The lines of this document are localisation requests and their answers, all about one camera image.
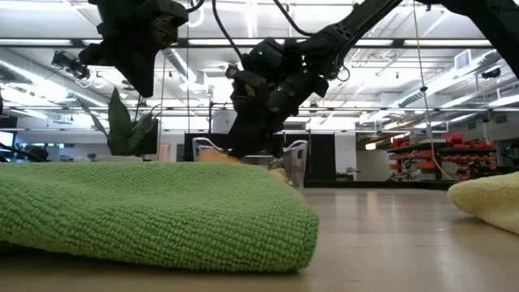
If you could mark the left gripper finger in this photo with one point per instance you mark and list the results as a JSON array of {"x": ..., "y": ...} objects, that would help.
[
  {"x": 103, "y": 54},
  {"x": 140, "y": 69}
]

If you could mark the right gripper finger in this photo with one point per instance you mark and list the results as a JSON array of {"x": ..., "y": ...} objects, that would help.
[
  {"x": 271, "y": 138},
  {"x": 245, "y": 134}
]

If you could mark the orange microfiber towel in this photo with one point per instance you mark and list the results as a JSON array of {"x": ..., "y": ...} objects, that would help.
[{"x": 215, "y": 156}]

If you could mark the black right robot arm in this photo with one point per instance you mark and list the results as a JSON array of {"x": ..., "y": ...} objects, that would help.
[{"x": 357, "y": 20}]

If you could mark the dark green microfiber towel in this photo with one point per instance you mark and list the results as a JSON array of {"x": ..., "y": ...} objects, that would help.
[{"x": 162, "y": 211}]

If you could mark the yellow microfiber towel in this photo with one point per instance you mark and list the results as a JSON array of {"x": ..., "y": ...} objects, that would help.
[{"x": 490, "y": 198}]

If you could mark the white box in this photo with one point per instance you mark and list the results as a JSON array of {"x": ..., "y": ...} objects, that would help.
[{"x": 221, "y": 121}]

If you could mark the clear plastic bin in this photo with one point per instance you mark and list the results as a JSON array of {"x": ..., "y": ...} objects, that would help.
[{"x": 298, "y": 162}]

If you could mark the artificial plant in white pot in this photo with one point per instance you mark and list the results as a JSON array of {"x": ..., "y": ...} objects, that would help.
[{"x": 119, "y": 130}]

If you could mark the person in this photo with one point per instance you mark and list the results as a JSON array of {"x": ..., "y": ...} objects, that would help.
[{"x": 38, "y": 155}]

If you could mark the computer monitor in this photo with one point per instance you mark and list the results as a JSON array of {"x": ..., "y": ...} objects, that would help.
[{"x": 6, "y": 138}]

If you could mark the shelving with orange bins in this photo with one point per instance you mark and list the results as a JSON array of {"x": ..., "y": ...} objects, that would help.
[{"x": 466, "y": 158}]

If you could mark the black ceiling device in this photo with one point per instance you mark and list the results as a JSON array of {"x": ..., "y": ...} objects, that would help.
[{"x": 491, "y": 73}]

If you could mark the black ceiling camera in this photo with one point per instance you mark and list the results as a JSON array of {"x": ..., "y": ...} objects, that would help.
[{"x": 67, "y": 63}]

